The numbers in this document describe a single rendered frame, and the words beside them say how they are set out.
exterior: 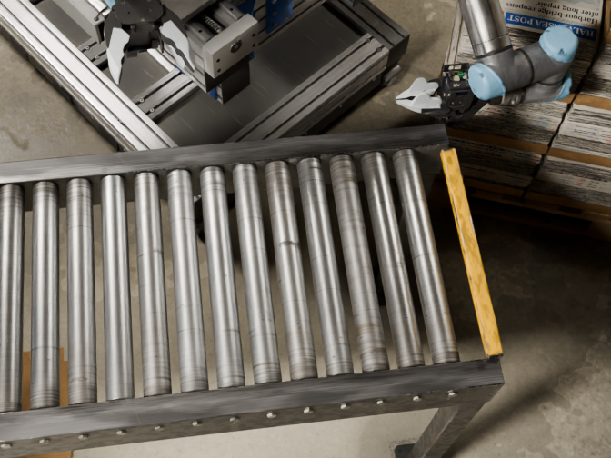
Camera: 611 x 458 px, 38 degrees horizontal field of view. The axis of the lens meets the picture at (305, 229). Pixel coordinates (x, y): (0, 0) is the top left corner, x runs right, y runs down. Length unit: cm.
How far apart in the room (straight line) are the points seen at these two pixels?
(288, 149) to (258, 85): 83
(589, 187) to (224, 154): 112
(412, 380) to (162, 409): 44
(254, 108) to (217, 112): 10
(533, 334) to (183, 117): 115
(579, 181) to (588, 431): 66
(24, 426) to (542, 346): 148
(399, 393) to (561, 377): 102
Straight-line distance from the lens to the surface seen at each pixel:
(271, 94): 256
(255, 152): 176
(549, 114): 222
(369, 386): 157
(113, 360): 160
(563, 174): 244
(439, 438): 198
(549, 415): 249
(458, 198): 172
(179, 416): 156
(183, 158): 176
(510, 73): 179
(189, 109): 254
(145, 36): 142
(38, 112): 286
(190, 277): 164
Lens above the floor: 230
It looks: 63 degrees down
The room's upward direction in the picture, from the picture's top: 5 degrees clockwise
